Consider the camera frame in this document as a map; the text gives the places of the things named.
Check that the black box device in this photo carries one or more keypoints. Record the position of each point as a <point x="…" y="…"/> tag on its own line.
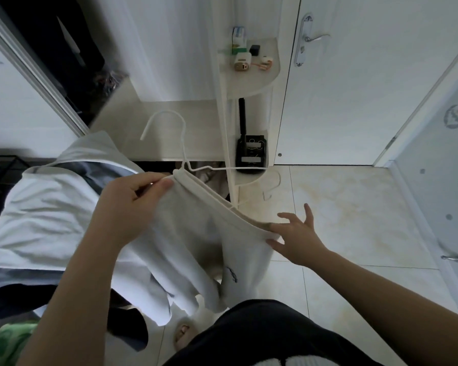
<point x="251" y="152"/>

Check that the small pink ornament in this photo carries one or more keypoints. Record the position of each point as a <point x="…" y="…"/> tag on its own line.
<point x="265" y="63"/>

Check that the person's left hand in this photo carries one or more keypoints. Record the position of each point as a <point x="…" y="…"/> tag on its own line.
<point x="130" y="206"/>

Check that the person's left forearm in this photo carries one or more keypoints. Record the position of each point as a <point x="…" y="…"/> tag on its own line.
<point x="69" y="308"/>

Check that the person's dark shirt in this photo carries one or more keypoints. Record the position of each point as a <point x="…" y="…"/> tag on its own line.
<point x="267" y="335"/>

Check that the metal door stopper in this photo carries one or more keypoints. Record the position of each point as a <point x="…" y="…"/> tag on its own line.
<point x="450" y="257"/>

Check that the dark fabric pile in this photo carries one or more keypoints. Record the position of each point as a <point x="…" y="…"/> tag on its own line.
<point x="108" y="84"/>

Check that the small white blue box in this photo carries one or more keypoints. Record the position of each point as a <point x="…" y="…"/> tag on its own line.
<point x="237" y="38"/>

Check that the small black item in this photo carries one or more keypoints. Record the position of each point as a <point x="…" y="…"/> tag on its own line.
<point x="254" y="50"/>

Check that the person's right hand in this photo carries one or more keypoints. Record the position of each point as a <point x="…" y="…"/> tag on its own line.
<point x="298" y="240"/>

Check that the white door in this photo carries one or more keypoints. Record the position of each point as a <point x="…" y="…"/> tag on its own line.
<point x="374" y="72"/>

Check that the green bag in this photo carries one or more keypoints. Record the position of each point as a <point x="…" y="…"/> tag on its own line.
<point x="7" y="343"/>

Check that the person's right forearm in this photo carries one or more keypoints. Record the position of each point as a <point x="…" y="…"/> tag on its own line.
<point x="397" y="308"/>

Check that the white t-shirt with script print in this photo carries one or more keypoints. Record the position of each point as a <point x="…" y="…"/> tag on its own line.
<point x="198" y="240"/>

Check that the rounded corner shelf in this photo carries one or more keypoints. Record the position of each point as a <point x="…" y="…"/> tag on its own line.
<point x="252" y="80"/>

